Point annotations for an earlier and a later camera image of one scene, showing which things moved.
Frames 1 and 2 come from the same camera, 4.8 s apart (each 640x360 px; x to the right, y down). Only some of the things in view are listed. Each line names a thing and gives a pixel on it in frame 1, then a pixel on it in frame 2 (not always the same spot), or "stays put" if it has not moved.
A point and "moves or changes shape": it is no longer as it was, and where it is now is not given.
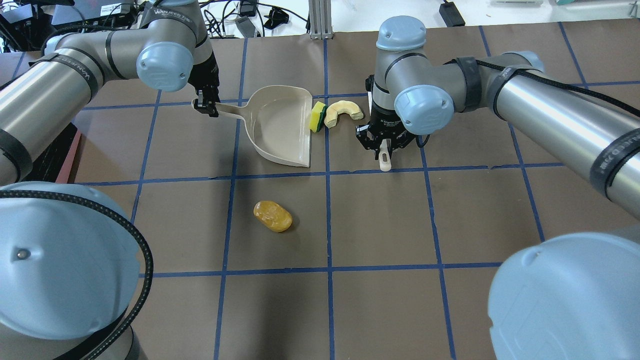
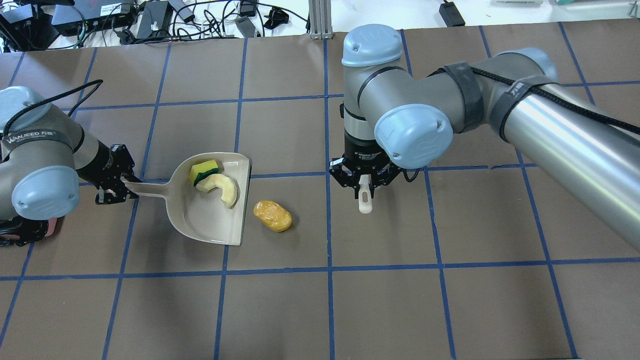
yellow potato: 272,216 stays put
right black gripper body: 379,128 → 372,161
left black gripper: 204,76 → 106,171
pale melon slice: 336,108 → 227,187
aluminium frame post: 320,20 stays put
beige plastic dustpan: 279,119 → 203,214
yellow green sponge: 317,117 → 200,171
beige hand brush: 385,162 moves or changes shape
